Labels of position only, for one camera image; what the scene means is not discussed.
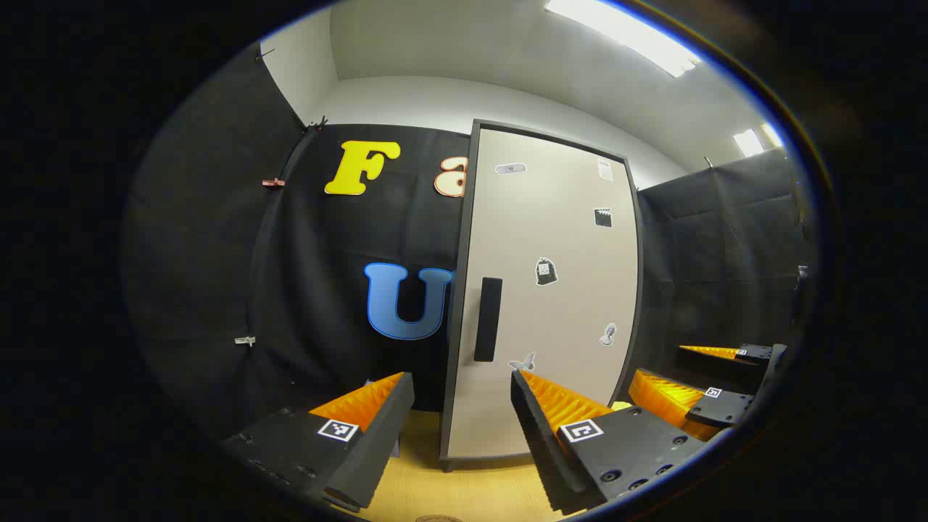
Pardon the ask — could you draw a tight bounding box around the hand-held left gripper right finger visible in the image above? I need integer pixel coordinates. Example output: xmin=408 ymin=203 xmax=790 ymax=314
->
xmin=510 ymin=370 xmax=708 ymax=515

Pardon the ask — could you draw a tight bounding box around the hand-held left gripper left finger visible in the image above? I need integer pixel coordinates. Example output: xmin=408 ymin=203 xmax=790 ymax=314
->
xmin=217 ymin=372 xmax=415 ymax=512

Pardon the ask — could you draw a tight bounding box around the black door handle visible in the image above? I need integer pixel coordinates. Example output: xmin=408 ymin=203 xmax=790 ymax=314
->
xmin=474 ymin=277 xmax=503 ymax=363

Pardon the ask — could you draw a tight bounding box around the beige cabinet door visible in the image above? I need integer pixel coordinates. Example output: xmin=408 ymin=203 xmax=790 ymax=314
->
xmin=446 ymin=127 xmax=639 ymax=460

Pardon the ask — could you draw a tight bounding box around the small ceiling light panel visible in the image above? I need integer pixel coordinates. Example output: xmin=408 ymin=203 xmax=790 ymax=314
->
xmin=732 ymin=123 xmax=787 ymax=158

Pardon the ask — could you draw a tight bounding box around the black backdrop cloth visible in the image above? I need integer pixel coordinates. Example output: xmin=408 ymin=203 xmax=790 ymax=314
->
xmin=120 ymin=40 xmax=816 ymax=443

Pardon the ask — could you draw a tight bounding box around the long ceiling light panel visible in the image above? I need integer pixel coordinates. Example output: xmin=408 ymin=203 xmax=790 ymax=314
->
xmin=544 ymin=0 xmax=703 ymax=78

